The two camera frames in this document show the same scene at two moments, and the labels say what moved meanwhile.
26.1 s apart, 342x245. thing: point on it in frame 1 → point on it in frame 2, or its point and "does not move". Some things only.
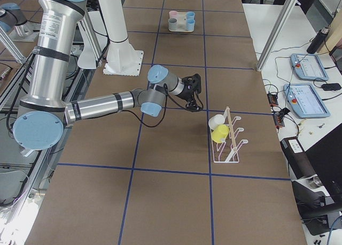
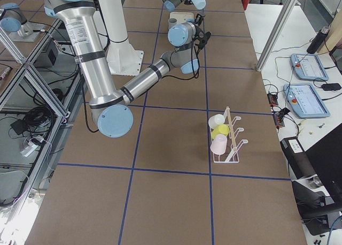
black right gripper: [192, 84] → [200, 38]
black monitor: [325, 159] does not move
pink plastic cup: [173, 14] → [218, 146]
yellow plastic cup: [219, 132] does not move
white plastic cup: [215, 120] does not move
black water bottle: [318, 40] does not move
